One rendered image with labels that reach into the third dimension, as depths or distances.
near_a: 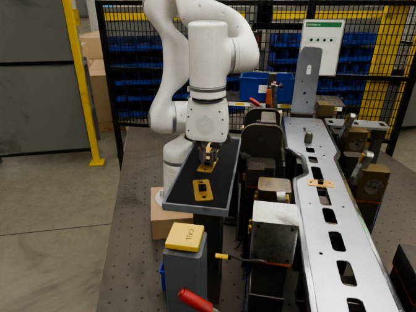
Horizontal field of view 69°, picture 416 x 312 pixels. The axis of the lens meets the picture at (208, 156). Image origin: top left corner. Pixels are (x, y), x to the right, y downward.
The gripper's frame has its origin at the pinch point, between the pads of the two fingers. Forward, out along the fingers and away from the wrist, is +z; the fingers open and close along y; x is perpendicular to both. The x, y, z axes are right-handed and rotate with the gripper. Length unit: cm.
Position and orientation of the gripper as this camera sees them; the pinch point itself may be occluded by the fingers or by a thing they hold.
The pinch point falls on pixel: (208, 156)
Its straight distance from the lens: 77.4
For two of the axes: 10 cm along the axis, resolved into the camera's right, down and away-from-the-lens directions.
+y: 9.7, 1.1, -2.2
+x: 2.5, -4.4, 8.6
